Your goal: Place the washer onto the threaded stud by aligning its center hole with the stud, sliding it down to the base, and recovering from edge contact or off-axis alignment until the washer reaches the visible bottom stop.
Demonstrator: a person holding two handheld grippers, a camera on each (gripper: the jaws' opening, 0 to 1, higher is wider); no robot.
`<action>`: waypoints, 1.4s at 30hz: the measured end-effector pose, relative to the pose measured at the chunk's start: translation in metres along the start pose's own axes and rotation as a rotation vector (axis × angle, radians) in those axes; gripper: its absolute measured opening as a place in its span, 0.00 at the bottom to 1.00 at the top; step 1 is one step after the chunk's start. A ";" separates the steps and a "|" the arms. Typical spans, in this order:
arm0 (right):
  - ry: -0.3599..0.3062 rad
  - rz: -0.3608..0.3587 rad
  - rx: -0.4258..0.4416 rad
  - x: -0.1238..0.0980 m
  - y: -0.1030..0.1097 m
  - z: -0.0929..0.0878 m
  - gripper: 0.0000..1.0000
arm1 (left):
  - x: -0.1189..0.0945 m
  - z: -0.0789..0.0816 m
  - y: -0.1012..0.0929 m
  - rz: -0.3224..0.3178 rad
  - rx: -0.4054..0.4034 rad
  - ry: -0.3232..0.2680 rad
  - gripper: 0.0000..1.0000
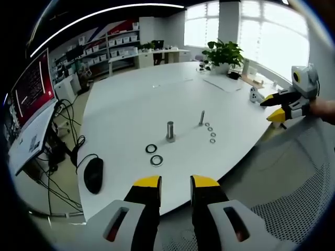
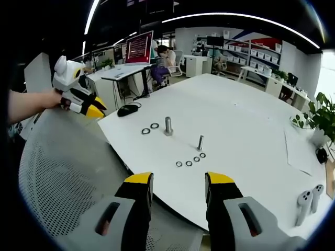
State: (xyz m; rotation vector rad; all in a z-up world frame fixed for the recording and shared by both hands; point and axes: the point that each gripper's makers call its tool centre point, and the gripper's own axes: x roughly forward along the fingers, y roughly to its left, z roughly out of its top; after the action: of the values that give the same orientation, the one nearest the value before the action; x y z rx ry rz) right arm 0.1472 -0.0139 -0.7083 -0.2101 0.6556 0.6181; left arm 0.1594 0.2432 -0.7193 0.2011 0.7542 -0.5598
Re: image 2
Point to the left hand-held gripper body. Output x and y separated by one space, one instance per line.
66 75

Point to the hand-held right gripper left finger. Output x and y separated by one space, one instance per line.
136 206

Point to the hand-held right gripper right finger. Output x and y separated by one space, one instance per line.
222 206

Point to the small metal washer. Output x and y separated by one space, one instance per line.
179 164
202 155
196 158
189 163

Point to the small threaded stud bolt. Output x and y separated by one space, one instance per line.
200 143

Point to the large threaded stud bolt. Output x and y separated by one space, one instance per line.
168 126

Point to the person's left hand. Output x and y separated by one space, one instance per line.
53 99

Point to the black computer mouse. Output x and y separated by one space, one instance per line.
127 110

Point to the white standing desk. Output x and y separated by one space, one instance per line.
125 72

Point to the small green desk plant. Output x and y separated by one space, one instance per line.
107 63

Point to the white mesh office chair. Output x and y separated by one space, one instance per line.
65 167

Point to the computer monitor with red screen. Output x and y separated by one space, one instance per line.
138 48

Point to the white handheld controller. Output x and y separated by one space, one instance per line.
316 197
303 206

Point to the white swivel chair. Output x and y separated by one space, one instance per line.
178 64

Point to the white paper sheet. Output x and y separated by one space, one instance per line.
297 151

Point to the white cabinet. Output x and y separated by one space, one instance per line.
197 65

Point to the small black device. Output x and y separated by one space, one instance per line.
322 155

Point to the black screen on stand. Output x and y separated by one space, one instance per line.
215 41

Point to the green potted plant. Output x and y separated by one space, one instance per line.
320 112

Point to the shelf with white bins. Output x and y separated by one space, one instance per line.
257 55

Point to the curved ceiling light strip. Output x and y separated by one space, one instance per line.
235 19

